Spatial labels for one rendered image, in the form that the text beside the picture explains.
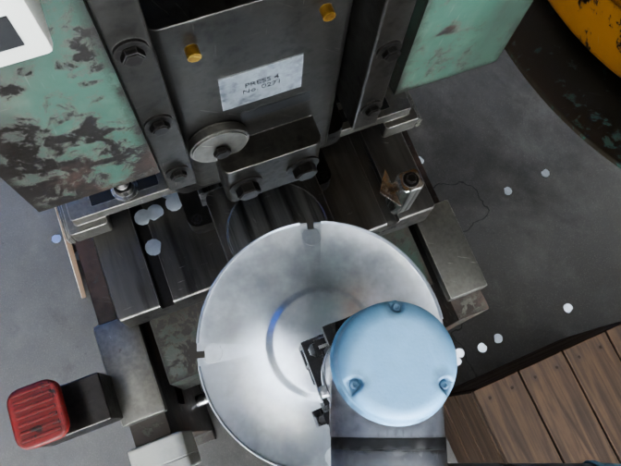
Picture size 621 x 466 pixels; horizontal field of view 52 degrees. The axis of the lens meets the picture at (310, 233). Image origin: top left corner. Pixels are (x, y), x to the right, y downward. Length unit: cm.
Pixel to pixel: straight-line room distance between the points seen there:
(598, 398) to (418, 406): 95
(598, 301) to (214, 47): 141
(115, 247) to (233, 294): 20
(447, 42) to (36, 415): 59
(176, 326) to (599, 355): 79
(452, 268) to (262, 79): 51
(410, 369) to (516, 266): 131
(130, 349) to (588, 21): 67
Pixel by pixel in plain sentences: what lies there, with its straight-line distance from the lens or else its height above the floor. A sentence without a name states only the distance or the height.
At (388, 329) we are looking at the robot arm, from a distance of 39.
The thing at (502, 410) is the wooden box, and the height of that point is 35.
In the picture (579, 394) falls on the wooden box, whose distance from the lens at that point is 131.
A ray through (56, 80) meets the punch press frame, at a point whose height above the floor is 122.
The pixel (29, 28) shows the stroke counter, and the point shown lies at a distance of 28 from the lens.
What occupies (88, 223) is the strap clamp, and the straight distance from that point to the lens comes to 87.
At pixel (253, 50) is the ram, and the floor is 111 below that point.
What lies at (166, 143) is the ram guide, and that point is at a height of 108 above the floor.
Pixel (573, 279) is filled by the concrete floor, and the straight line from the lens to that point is 174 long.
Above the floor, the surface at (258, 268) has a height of 79.
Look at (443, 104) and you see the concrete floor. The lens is 179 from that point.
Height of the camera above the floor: 153
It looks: 73 degrees down
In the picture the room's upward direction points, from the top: 11 degrees clockwise
